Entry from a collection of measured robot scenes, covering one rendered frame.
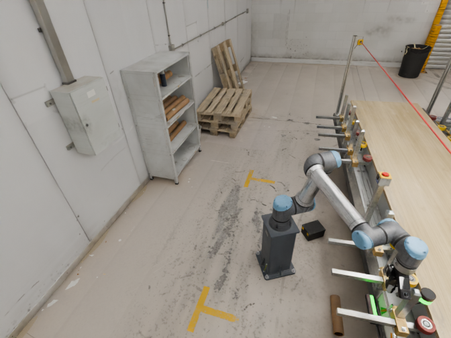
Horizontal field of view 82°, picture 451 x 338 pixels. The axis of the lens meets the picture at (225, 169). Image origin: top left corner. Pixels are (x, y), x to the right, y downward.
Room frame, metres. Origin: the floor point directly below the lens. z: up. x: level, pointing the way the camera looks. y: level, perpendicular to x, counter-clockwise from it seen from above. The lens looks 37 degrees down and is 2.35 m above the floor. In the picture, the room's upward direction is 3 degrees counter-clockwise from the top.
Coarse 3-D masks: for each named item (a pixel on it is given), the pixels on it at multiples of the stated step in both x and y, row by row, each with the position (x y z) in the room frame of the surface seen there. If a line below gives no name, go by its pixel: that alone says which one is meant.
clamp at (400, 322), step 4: (392, 308) 0.64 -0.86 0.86; (392, 312) 0.63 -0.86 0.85; (392, 316) 0.61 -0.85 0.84; (396, 320) 0.58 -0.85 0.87; (400, 320) 0.58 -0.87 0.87; (404, 320) 0.58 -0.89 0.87; (396, 324) 0.56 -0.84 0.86; (400, 324) 0.56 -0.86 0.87; (404, 324) 0.56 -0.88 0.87; (396, 328) 0.55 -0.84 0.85; (400, 328) 0.54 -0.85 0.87; (396, 332) 0.53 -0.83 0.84; (400, 332) 0.52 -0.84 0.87; (404, 332) 0.52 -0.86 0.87; (408, 332) 0.52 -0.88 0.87; (400, 336) 0.52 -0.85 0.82; (404, 336) 0.52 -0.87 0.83
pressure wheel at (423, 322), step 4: (420, 316) 0.58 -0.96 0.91; (424, 316) 0.58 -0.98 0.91; (416, 320) 0.56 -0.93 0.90; (420, 320) 0.56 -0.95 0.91; (424, 320) 0.56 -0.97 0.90; (428, 320) 0.56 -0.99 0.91; (416, 324) 0.55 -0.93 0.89; (420, 324) 0.54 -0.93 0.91; (424, 324) 0.54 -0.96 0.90; (428, 324) 0.54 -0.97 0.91; (432, 324) 0.54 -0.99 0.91; (420, 328) 0.53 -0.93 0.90; (424, 328) 0.52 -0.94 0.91; (428, 328) 0.52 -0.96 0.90; (432, 328) 0.52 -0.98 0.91; (424, 332) 0.51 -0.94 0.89; (428, 332) 0.50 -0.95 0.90; (432, 332) 0.50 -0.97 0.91
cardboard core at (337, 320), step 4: (332, 296) 1.11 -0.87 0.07; (336, 296) 1.10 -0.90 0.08; (332, 300) 1.07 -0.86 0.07; (336, 300) 1.06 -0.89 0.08; (332, 304) 1.04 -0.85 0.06; (336, 304) 1.03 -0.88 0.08; (340, 304) 1.04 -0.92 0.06; (332, 308) 1.01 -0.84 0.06; (336, 308) 1.00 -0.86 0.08; (332, 312) 0.98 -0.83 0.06; (332, 316) 0.95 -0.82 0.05; (336, 316) 0.94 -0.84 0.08; (332, 320) 0.93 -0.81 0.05; (336, 320) 0.91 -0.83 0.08; (340, 320) 0.91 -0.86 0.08; (332, 324) 0.90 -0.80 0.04; (336, 324) 0.88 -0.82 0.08; (340, 324) 0.88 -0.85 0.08; (336, 328) 0.85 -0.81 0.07; (340, 328) 0.85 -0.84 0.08; (336, 332) 0.85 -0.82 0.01; (340, 332) 0.82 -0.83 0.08; (340, 336) 0.82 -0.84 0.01
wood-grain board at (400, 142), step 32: (384, 128) 2.52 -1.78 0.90; (416, 128) 2.48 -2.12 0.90; (384, 160) 1.93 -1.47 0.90; (416, 160) 1.90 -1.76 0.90; (448, 160) 1.87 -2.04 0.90; (384, 192) 1.52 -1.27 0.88; (416, 192) 1.48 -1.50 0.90; (448, 192) 1.46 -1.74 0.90; (416, 224) 1.17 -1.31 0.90; (448, 224) 1.16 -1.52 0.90; (448, 256) 0.91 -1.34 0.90; (448, 288) 0.71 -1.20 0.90; (448, 320) 0.55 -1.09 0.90
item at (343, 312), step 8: (336, 312) 0.65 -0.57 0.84; (344, 312) 0.64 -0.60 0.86; (352, 312) 0.63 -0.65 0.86; (360, 320) 0.60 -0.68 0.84; (368, 320) 0.59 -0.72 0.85; (376, 320) 0.59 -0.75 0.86; (384, 320) 0.59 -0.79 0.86; (392, 320) 0.58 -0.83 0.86; (408, 328) 0.54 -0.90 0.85; (416, 328) 0.54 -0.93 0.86
